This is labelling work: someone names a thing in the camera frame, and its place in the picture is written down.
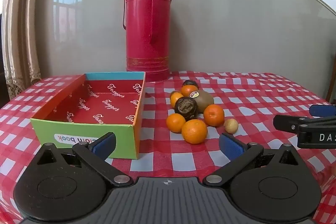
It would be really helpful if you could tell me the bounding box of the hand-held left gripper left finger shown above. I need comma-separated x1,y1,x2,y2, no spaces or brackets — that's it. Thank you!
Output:
36,132,134,187

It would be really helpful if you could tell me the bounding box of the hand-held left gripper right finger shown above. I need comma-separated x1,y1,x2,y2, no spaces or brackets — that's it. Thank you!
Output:
203,133,300,187

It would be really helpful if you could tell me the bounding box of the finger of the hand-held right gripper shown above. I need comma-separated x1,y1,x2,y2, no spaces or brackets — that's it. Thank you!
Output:
273,114,306,133
309,105,336,117

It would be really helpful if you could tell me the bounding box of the colourful cardboard box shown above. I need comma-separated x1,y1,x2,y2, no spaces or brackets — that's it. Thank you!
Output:
30,72,146,160

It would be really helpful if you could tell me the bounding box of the small yellowish fruit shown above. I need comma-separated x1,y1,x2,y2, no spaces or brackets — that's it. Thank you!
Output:
224,118,239,134

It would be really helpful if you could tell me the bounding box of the red white checkered tablecloth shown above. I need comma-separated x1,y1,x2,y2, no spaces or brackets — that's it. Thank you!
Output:
0,70,336,224

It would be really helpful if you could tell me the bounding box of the large mandarin orange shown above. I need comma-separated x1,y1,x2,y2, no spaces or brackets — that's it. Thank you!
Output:
181,119,208,145

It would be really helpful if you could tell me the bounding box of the kiwi with sticker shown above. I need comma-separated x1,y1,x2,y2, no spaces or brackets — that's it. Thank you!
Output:
189,91,215,113

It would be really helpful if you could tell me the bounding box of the dark round fruit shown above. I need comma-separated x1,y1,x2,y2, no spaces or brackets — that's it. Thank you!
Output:
182,80,199,89

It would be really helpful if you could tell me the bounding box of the red thermos flask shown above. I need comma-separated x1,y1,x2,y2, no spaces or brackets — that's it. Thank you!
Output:
122,0,172,82

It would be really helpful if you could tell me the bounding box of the beige curtain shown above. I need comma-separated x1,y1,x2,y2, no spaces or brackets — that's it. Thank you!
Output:
1,0,43,101

